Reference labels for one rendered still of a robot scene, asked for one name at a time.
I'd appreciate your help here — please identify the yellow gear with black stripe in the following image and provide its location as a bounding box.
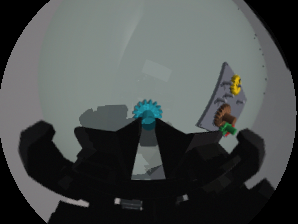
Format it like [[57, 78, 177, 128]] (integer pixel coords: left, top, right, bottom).
[[230, 75, 241, 96]]

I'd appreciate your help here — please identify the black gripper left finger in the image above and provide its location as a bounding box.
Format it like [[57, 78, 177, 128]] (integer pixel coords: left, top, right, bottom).
[[73, 117, 142, 180]]

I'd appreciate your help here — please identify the teal gear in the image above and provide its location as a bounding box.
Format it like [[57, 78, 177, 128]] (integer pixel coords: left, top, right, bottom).
[[133, 99, 164, 131]]

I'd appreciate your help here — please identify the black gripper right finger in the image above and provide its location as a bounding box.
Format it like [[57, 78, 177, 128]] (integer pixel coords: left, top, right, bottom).
[[156, 119, 222, 179]]

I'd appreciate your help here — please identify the brown gear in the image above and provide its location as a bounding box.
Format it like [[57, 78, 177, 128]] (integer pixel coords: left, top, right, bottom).
[[214, 103, 237, 128]]

